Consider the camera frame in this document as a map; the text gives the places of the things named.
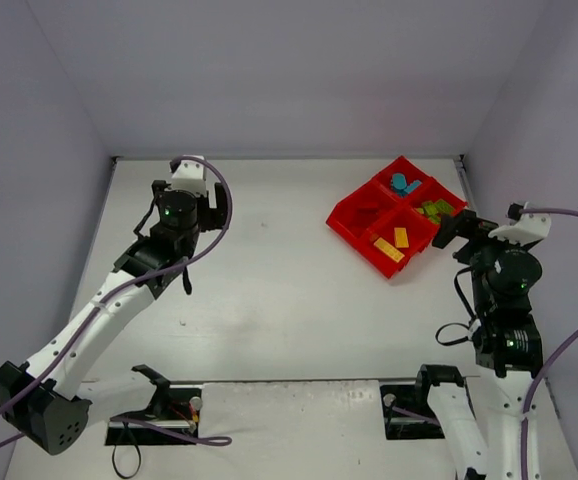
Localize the green lego brick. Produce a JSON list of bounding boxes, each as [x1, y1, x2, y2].
[[434, 199, 456, 216], [416, 201, 438, 216]]

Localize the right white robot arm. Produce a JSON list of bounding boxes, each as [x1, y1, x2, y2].
[[416, 204, 551, 479]]

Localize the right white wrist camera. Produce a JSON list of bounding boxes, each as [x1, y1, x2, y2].
[[488, 203, 552, 246]]

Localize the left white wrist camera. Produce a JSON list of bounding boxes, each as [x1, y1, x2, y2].
[[169, 155, 207, 196]]

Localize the yellow curved lego brick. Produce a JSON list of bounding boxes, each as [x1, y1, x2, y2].
[[394, 227, 410, 249]]

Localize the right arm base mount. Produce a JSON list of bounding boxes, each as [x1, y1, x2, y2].
[[379, 383, 445, 441]]

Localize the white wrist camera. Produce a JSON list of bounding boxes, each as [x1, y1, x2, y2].
[[488, 203, 552, 246], [169, 155, 207, 196]]

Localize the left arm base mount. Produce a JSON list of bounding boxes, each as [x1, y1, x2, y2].
[[105, 365, 203, 446]]

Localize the red divided container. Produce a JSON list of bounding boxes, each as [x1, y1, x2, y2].
[[326, 156, 467, 279]]

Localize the green lego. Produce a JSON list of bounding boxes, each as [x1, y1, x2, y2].
[[425, 212, 442, 225]]

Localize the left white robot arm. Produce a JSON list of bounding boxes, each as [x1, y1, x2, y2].
[[0, 180, 233, 456]]

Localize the long blue lego brick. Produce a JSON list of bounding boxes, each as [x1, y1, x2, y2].
[[402, 180, 422, 196]]

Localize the large blue lego brick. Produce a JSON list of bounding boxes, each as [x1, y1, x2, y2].
[[390, 173, 408, 195]]

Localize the long yellow lego plate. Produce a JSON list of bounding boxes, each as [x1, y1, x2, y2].
[[373, 237, 405, 263]]

